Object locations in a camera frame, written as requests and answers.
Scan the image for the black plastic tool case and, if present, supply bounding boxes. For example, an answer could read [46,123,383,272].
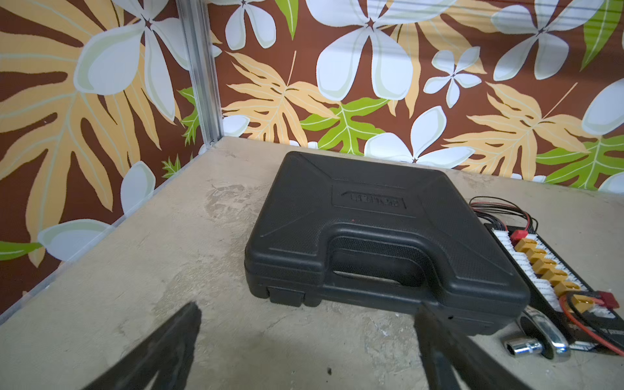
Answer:
[244,151,531,336]

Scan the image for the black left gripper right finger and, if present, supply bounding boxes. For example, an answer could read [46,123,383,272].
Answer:
[414,303,529,389]

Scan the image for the chrome ratchet wrench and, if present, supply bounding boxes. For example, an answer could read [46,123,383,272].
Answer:
[518,306,571,362]

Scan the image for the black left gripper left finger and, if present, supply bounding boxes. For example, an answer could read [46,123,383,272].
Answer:
[86,302,202,389]

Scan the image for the chrome socket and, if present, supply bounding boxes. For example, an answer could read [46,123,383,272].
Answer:
[504,337,544,358]

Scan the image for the black charging board yellow connectors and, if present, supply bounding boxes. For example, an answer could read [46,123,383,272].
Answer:
[469,196,623,356]

